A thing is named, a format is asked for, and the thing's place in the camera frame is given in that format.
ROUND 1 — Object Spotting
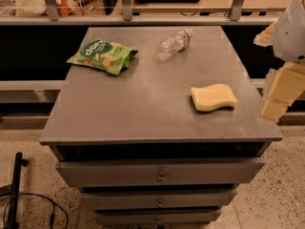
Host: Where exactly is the grey drawer cabinet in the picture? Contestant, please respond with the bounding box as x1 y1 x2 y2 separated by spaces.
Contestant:
41 26 281 215

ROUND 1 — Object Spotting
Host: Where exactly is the top grey drawer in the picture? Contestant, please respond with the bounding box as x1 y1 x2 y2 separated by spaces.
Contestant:
56 157 264 188

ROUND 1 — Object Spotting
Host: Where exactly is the black cable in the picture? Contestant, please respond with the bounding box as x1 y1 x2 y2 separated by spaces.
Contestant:
0 192 70 229

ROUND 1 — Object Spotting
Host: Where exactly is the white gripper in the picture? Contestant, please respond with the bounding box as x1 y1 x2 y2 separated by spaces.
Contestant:
254 0 305 122

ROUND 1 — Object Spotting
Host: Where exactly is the yellow sponge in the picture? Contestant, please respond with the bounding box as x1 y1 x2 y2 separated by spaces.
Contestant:
191 84 238 112

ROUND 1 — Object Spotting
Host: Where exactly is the bottom grey drawer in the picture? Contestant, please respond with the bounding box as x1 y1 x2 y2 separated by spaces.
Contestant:
94 209 221 225

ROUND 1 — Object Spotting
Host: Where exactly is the black stand pole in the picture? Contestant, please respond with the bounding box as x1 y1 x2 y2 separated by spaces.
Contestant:
7 152 29 229

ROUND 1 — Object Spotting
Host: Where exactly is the grey drawer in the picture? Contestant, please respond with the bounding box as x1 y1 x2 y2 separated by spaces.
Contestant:
81 189 237 210
56 157 264 188
94 209 221 225

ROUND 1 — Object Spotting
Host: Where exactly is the middle grey drawer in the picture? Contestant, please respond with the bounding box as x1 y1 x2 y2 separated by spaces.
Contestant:
81 189 237 210

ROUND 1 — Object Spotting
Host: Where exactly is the green snack bag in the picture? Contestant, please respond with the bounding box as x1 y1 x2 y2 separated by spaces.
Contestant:
68 38 137 75

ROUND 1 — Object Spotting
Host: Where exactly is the metal railing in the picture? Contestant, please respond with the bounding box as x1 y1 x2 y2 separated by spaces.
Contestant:
0 0 283 25

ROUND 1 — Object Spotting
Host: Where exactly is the clear plastic water bottle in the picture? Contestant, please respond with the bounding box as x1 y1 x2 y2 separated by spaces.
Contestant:
155 30 193 60

